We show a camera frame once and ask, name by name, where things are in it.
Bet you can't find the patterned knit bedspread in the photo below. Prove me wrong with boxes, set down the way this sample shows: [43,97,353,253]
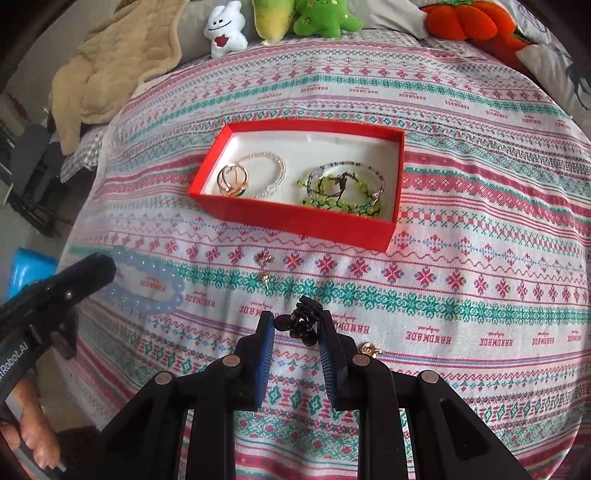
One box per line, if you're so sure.
[59,31,590,479]

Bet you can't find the red jewelry box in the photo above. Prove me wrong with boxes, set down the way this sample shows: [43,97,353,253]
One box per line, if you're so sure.
[188,119,406,252]

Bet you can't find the green bead bracelet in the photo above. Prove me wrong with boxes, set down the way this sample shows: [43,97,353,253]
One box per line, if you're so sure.
[295,174,385,219]

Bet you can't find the deer print pillow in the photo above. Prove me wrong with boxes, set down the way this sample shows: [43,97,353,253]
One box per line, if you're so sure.
[517,44,590,137]

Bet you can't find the white ghost plush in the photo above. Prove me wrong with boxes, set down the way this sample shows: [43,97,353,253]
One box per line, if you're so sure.
[204,1,249,59]

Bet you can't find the yellow green plush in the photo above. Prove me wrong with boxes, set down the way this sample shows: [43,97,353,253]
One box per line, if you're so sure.
[252,0,296,45]

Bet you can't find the red gold earring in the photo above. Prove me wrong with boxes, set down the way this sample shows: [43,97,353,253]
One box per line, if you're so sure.
[256,251,274,268]

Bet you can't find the silver small bead bracelet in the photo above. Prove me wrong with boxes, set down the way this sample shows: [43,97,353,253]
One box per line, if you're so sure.
[230,150,289,200]

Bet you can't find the gold ring brooch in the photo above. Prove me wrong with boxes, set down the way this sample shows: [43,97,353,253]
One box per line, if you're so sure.
[216,163,249,197]

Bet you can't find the blue plastic bag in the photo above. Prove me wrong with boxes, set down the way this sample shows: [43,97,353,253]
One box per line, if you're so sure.
[5,247,58,301]

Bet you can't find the green tree plush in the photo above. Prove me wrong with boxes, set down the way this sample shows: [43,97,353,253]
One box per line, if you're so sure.
[294,0,363,39]

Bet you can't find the grey checked sheet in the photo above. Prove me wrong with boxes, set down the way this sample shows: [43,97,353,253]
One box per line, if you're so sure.
[59,125,107,184]

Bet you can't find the beige fleece blanket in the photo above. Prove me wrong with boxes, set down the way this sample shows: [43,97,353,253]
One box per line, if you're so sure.
[50,0,188,156]

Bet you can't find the dark seed bead bracelet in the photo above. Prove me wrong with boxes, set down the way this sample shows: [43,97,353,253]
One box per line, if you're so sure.
[306,160,387,204]

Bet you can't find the light blue bead bracelet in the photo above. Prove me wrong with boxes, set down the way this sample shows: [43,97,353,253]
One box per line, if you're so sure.
[103,245,187,318]

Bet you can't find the red pumpkin plush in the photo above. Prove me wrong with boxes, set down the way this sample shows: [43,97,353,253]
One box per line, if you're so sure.
[421,1,530,73]

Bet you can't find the person left hand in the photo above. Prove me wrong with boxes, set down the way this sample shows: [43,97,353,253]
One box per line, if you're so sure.
[1,378,60,469]

